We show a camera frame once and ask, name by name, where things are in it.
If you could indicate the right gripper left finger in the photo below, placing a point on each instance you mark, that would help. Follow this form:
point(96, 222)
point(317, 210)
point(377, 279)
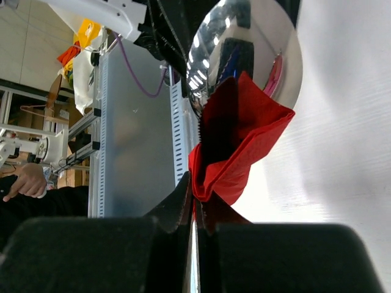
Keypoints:
point(169, 268)

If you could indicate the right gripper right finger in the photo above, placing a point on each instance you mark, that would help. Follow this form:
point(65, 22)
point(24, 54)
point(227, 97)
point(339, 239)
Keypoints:
point(208, 216)

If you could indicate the red paper napkin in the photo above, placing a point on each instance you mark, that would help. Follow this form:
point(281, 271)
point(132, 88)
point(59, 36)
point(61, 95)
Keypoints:
point(261, 123)

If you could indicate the green handled spoon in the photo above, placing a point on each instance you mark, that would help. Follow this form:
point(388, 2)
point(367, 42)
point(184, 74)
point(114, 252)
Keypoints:
point(254, 37)

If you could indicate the dark blue knife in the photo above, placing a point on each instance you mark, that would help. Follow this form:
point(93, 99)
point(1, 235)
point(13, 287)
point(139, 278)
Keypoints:
point(218, 124)

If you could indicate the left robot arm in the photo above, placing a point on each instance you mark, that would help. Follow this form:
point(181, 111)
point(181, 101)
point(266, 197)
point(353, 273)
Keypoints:
point(144, 23)

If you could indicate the person's hand in background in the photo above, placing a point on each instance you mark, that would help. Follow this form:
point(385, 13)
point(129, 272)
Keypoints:
point(31, 182)

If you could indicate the white slotted cable duct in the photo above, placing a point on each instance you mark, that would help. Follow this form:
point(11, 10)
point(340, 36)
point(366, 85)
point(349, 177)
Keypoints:
point(179, 113)

